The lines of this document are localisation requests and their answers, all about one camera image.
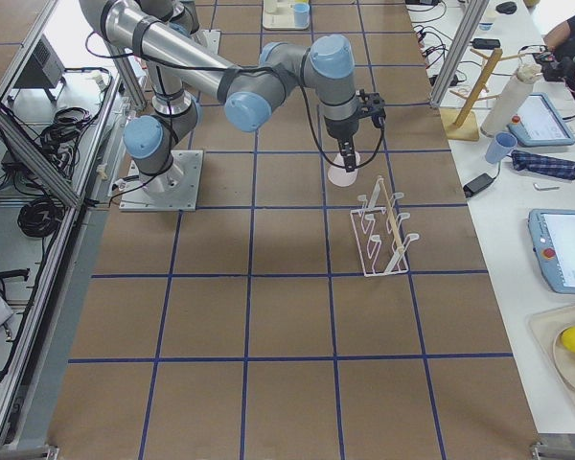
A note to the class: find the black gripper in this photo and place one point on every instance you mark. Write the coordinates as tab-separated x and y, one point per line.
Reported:
341	128

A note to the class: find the pink plastic cup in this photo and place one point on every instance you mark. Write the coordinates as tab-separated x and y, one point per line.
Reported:
338	176

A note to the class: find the wooden cup stand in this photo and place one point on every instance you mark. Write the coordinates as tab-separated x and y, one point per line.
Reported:
461	124

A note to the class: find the blue plastic cup near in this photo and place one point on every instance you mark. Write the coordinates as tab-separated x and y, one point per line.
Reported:
301	15

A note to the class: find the blue cup on desk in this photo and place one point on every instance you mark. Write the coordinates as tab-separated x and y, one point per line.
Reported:
500	146

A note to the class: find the black power adapter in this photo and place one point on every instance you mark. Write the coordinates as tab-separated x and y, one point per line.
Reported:
477	185

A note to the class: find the cream rectangular tray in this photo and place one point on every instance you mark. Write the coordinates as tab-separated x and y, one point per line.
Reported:
278	15

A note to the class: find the beige water bottle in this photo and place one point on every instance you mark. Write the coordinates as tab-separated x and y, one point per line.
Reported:
513	95

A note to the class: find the blue teach pendant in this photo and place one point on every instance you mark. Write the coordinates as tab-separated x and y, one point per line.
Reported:
552	233
539	124

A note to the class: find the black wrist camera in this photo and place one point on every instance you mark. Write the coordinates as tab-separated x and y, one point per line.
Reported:
371	105

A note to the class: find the white wire rack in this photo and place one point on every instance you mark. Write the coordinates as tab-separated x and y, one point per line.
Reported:
380	241

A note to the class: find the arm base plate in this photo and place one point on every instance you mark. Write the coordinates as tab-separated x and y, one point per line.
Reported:
174	190
208	38

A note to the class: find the aluminium frame post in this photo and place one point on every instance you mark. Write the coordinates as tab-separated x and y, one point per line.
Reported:
465	30

